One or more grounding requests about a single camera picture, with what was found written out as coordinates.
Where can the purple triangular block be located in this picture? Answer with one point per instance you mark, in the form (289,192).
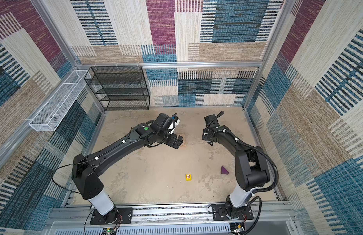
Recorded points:
(224,171)

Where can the yellow target cube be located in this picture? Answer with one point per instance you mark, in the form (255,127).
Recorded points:
(188,177)

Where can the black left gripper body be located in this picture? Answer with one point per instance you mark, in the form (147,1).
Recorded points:
(171,140)

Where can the black wire mesh shelf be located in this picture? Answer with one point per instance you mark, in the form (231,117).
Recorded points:
(119,88)

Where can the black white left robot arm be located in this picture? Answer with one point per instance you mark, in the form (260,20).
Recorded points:
(86,170)

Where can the aluminium mounting rail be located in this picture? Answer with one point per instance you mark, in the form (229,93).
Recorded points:
(273,218)

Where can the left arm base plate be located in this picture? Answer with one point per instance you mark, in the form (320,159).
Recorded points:
(116,216)

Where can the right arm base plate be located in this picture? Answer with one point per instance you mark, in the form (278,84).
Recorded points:
(226,212)

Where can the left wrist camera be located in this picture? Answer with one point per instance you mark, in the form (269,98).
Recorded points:
(174,123)

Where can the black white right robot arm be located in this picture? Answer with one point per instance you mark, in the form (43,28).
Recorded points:
(251,168)

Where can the white wire mesh basket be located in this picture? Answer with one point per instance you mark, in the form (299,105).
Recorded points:
(55,109)

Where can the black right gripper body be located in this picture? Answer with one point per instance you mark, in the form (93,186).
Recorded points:
(206,135)

